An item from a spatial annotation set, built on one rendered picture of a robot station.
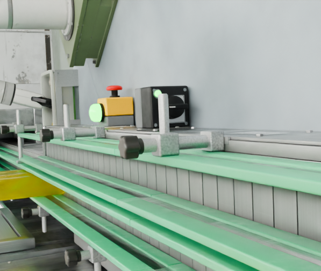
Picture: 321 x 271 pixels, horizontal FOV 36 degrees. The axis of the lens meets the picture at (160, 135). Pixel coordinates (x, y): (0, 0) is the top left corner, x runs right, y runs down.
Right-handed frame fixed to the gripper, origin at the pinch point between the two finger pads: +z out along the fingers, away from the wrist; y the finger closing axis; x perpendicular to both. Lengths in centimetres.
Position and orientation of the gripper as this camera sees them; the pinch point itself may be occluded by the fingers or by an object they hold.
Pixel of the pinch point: (56, 104)
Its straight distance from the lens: 177.6
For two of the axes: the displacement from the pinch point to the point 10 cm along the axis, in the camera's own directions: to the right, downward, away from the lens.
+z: 8.8, 2.0, 4.2
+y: 4.2, 0.6, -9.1
